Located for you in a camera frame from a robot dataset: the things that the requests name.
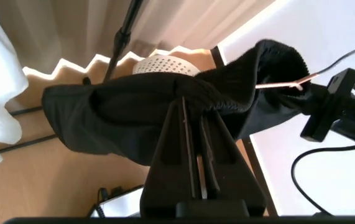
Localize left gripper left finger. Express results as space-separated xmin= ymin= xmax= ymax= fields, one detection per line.
xmin=139 ymin=96 xmax=201 ymax=218

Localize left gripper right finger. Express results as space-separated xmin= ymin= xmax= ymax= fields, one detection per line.
xmin=199 ymin=111 xmax=267 ymax=218

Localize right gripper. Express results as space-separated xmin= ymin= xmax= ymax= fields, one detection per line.
xmin=300 ymin=68 xmax=355 ymax=151

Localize pink clothes hanger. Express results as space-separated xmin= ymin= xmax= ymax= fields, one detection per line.
xmin=254 ymin=40 xmax=355 ymax=91

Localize black garment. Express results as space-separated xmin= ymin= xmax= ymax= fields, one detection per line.
xmin=41 ymin=39 xmax=313 ymax=166

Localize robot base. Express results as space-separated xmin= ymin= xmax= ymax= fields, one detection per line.
xmin=90 ymin=185 xmax=145 ymax=218

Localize white laundry basket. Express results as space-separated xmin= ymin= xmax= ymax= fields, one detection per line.
xmin=132 ymin=55 xmax=201 ymax=77

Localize black clothes rack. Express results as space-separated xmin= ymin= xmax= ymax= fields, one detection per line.
xmin=0 ymin=0 xmax=145 ymax=153

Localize beige curtain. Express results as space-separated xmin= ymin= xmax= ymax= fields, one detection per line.
xmin=0 ymin=0 xmax=274 ymax=75

